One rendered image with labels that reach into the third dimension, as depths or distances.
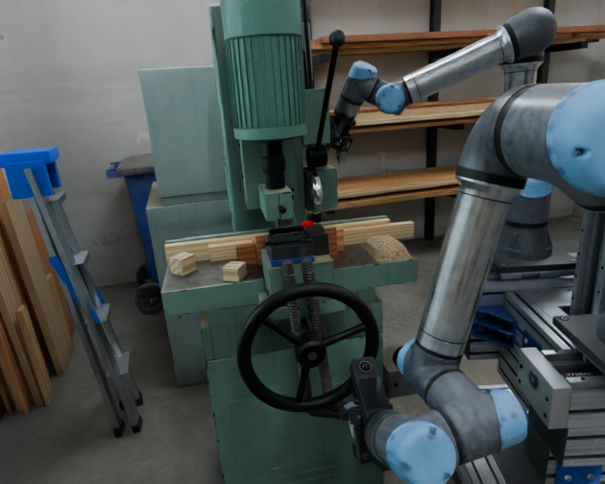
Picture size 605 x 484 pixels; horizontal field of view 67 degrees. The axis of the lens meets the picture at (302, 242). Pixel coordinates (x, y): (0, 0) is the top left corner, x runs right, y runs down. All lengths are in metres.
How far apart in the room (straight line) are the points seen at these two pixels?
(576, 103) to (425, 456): 0.43
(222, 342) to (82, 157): 2.52
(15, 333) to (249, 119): 1.61
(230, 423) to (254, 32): 0.91
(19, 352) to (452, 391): 2.00
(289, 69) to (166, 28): 2.38
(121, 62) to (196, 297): 2.52
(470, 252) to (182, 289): 0.62
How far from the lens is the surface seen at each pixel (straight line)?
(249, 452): 1.29
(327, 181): 1.33
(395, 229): 1.26
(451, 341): 0.73
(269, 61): 1.05
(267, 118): 1.05
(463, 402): 0.69
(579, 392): 0.99
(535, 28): 1.35
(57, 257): 1.84
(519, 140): 0.60
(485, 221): 0.68
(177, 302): 1.06
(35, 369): 2.41
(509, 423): 0.69
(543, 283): 1.45
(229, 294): 1.05
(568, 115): 0.56
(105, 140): 3.42
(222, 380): 1.16
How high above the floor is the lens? 1.30
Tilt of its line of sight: 19 degrees down
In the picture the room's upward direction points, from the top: 4 degrees counter-clockwise
